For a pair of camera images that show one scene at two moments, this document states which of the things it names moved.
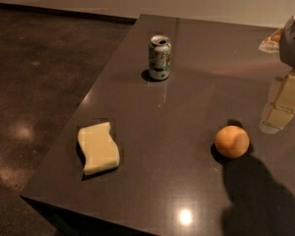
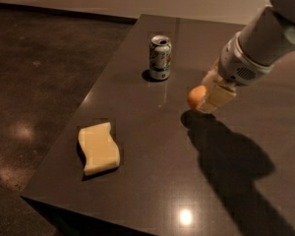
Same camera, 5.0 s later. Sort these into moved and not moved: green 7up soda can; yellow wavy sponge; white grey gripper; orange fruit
Moved: white grey gripper; orange fruit
Not moved: yellow wavy sponge; green 7up soda can
